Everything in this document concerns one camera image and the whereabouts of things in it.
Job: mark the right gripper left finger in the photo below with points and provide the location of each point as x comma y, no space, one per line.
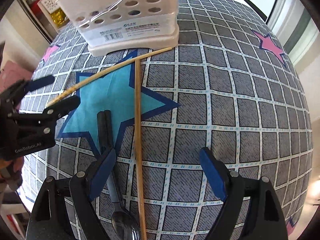
49,218

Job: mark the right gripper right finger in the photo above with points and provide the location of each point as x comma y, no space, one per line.
264,219

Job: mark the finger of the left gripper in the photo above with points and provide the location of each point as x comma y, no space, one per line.
62,108
33,85

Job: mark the dark handled spoon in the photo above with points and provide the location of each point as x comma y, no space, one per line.
102,131
124,224

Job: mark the plain wooden chopstick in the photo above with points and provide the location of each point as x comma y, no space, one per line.
138,150
102,73

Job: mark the cream utensil holder caddy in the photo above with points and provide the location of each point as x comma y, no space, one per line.
112,25

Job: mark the left human hand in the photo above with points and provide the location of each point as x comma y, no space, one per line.
11,172

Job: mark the pink folded stool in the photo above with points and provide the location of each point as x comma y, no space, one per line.
11,73

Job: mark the grey checked star tablecloth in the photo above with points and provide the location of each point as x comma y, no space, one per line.
237,96

